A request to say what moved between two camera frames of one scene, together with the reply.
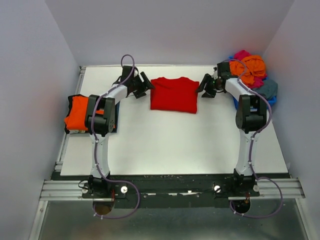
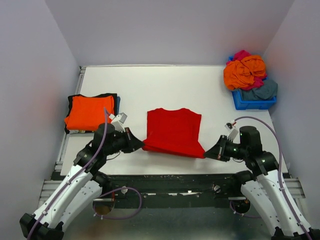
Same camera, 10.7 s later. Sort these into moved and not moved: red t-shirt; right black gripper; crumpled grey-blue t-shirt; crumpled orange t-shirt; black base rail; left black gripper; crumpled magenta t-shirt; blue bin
Moved: right black gripper; left black gripper; red t-shirt
Not moved: blue bin; crumpled orange t-shirt; crumpled magenta t-shirt; crumpled grey-blue t-shirt; black base rail
